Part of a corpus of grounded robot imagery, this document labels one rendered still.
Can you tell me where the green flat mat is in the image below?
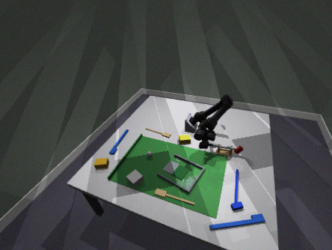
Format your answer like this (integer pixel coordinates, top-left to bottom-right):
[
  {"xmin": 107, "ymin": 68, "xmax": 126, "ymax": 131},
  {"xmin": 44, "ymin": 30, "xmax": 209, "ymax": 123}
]
[{"xmin": 110, "ymin": 136, "xmax": 227, "ymax": 219}]

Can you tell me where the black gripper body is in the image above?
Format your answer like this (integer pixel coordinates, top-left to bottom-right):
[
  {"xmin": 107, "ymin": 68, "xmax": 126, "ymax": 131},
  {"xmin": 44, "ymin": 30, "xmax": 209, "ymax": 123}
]
[{"xmin": 199, "ymin": 133, "xmax": 209, "ymax": 149}]

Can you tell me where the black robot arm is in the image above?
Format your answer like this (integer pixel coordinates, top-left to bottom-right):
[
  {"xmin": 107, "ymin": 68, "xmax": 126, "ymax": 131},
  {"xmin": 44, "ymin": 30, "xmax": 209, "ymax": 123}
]
[{"xmin": 189, "ymin": 94, "xmax": 233, "ymax": 141}]

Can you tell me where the yellow rectangular block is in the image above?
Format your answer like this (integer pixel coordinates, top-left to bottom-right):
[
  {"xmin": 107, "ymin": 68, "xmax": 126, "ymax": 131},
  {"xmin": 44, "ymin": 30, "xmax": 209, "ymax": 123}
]
[
  {"xmin": 94, "ymin": 158, "xmax": 109, "ymax": 169},
  {"xmin": 179, "ymin": 135, "xmax": 191, "ymax": 144}
]

